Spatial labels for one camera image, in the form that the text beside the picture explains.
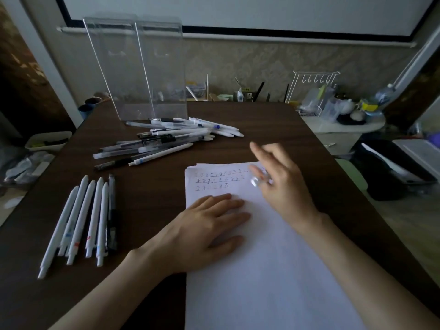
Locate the person's left hand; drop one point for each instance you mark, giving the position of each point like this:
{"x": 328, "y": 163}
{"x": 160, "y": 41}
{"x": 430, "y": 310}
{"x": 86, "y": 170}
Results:
{"x": 192, "y": 237}

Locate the person's right hand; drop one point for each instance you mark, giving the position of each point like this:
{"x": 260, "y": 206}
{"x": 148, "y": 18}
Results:
{"x": 288, "y": 195}

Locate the stack of white paper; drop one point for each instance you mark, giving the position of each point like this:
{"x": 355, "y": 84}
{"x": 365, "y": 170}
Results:
{"x": 268, "y": 278}

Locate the pile of pens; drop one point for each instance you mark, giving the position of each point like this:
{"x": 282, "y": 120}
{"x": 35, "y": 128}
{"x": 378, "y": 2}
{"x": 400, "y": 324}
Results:
{"x": 165, "y": 140}

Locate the person's right forearm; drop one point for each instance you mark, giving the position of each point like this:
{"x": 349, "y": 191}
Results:
{"x": 371, "y": 281}

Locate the person's left forearm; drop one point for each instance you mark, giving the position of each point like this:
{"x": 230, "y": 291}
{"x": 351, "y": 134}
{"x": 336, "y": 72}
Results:
{"x": 110, "y": 299}

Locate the green plastic stool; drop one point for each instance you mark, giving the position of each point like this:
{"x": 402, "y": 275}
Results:
{"x": 352, "y": 175}

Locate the black bag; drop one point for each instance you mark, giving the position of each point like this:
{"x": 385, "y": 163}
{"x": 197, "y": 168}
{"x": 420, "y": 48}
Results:
{"x": 374, "y": 178}

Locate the clear plastic measuring jug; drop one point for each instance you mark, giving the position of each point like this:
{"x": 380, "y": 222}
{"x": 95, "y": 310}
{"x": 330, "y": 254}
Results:
{"x": 329, "y": 111}

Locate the black round tray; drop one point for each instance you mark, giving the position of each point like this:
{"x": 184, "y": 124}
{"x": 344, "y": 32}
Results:
{"x": 347, "y": 120}

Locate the white teapot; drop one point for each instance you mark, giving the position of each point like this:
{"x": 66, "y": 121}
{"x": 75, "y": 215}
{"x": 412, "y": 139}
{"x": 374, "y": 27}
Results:
{"x": 346, "y": 106}

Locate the black router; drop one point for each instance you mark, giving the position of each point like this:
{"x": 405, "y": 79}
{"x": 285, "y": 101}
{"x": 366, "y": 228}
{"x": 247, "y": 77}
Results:
{"x": 258, "y": 91}

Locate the small white bottle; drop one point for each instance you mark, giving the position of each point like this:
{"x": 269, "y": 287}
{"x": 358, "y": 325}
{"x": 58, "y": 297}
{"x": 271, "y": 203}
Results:
{"x": 240, "y": 96}

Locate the yellow green container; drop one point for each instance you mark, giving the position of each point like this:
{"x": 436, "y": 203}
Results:
{"x": 369, "y": 106}

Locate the clear plastic bottle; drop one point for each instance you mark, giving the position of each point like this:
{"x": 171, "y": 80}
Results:
{"x": 384, "y": 95}

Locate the purple bottle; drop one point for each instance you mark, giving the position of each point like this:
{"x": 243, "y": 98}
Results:
{"x": 433, "y": 136}

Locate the beige plastic bin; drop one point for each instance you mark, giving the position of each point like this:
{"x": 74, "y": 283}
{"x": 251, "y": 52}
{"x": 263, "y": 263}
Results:
{"x": 63, "y": 137}

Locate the group of colourful cups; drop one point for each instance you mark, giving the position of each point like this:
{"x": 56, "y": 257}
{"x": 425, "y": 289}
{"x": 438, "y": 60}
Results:
{"x": 84, "y": 109}

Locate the white projector screen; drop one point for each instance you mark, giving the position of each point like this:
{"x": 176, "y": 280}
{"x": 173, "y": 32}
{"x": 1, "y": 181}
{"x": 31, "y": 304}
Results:
{"x": 240, "y": 10}

